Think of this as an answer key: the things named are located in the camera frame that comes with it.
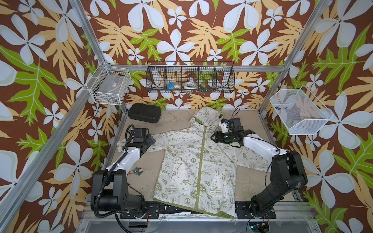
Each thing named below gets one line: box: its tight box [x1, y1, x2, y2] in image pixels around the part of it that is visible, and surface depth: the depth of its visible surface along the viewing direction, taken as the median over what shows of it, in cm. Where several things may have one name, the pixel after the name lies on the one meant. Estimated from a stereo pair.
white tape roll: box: [183, 81, 197, 90], surface depth 100 cm
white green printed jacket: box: [117, 106, 270, 219], surface depth 88 cm
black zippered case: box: [127, 103, 162, 124], surface depth 113 cm
